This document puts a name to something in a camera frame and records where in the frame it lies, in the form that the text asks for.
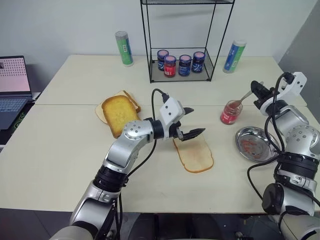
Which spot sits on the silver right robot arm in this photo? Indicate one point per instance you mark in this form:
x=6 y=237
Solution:
x=295 y=160

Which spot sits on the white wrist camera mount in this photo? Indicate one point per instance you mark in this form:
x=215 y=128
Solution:
x=296 y=83
x=171 y=111

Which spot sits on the blue laptop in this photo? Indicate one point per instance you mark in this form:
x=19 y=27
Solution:
x=12 y=92

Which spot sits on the metal spoon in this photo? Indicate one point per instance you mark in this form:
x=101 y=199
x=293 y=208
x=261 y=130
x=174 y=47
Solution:
x=243 y=97

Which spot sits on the open red jam jar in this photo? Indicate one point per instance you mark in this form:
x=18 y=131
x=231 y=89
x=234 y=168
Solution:
x=231 y=113

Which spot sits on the brown crust bread slice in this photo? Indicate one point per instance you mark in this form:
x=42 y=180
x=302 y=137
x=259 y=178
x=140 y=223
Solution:
x=132 y=99

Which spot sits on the pale bread slice with jam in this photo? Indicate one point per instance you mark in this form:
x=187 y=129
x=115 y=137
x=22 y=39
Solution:
x=196 y=156

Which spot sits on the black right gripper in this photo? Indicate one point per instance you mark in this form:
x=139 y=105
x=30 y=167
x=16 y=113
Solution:
x=263 y=96

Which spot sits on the round steel plate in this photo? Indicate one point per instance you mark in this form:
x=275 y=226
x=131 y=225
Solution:
x=255 y=146

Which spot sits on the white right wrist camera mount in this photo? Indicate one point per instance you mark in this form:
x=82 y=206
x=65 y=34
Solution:
x=296 y=83

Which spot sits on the white bread slice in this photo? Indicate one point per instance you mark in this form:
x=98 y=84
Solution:
x=100 y=113

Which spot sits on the red label jam jar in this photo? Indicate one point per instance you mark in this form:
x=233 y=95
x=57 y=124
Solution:
x=170 y=65

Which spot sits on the golden toasted bread slice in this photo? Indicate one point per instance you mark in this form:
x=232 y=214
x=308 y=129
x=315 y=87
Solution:
x=119 y=115

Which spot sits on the blue label jam jar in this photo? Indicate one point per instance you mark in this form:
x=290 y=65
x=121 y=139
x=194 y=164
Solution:
x=185 y=65
x=162 y=59
x=198 y=62

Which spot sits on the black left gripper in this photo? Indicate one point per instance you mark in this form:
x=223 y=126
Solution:
x=172 y=132

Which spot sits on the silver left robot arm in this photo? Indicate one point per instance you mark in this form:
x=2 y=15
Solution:
x=125 y=150

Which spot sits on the blue green label cylinder can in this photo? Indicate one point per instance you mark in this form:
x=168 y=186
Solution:
x=234 y=57

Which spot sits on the dark mat with green print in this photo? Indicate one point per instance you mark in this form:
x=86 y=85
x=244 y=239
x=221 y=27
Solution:
x=17 y=120

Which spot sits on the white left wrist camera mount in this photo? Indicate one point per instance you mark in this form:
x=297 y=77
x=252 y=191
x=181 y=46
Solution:
x=171 y=111

